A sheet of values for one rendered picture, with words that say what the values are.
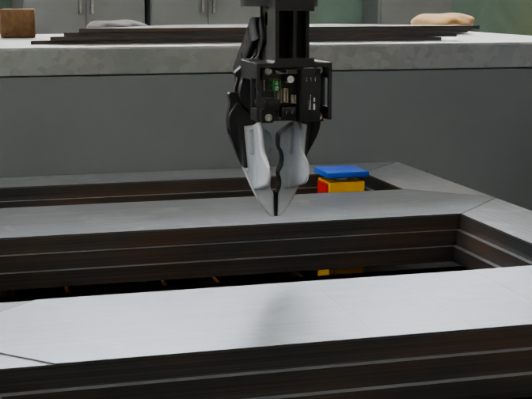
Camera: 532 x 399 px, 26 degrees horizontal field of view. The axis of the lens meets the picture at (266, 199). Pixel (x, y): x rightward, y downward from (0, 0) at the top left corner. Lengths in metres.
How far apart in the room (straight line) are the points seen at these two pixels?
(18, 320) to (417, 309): 0.32
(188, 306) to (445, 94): 0.97
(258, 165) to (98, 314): 0.23
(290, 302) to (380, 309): 0.08
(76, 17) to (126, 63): 7.79
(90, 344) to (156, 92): 0.89
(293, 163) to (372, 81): 0.72
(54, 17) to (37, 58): 7.76
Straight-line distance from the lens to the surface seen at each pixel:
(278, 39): 1.03
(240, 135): 1.09
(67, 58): 1.70
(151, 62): 1.72
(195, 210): 1.39
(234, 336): 0.88
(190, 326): 0.91
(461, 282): 1.06
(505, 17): 12.01
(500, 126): 1.91
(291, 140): 1.10
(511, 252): 1.27
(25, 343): 0.88
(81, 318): 0.94
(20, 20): 2.10
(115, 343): 0.87
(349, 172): 1.57
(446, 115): 1.86
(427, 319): 0.93
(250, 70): 1.05
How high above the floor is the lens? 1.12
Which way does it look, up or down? 10 degrees down
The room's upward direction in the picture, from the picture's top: straight up
